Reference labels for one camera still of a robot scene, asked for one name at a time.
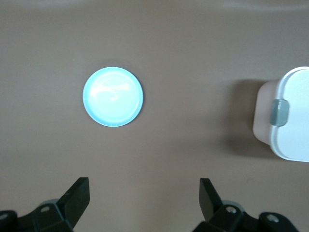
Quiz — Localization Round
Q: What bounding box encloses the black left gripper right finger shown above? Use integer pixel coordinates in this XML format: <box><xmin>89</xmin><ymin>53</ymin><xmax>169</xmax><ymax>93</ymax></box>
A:
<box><xmin>195</xmin><ymin>178</ymin><xmax>300</xmax><ymax>232</ymax></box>

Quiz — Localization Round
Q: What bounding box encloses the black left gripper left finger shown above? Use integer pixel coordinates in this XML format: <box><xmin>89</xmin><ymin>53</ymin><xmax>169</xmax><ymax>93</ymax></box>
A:
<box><xmin>0</xmin><ymin>177</ymin><xmax>91</xmax><ymax>232</ymax></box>

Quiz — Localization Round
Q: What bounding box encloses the white lidded storage box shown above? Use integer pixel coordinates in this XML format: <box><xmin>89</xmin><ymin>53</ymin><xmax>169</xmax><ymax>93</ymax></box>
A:
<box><xmin>253</xmin><ymin>65</ymin><xmax>309</xmax><ymax>162</ymax></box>

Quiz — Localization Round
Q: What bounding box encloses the light blue round plate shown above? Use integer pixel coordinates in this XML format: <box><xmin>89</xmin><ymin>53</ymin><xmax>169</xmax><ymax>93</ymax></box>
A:
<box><xmin>82</xmin><ymin>67</ymin><xmax>145</xmax><ymax>128</ymax></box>

